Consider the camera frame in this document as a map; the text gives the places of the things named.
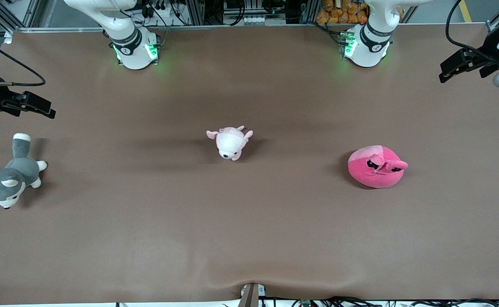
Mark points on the round hot pink plush toy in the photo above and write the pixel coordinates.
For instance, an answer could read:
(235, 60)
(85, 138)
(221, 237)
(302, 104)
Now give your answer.
(366, 170)

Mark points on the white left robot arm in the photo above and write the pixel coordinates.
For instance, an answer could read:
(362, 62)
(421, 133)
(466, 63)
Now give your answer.
(370, 42)

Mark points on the grey white husky plush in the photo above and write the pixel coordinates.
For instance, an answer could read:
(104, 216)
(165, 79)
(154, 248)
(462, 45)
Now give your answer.
(19, 170)

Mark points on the orange snack bags pile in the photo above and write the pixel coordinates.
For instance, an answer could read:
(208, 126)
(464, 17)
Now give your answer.
(338, 13)

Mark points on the pale pink plush puppy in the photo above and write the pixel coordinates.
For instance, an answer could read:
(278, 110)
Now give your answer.
(230, 143)

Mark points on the white power strip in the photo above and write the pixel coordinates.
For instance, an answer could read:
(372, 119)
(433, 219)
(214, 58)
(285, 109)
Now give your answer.
(255, 20)

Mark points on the aluminium table edge rail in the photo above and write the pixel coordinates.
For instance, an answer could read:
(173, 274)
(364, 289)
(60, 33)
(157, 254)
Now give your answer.
(232, 27)

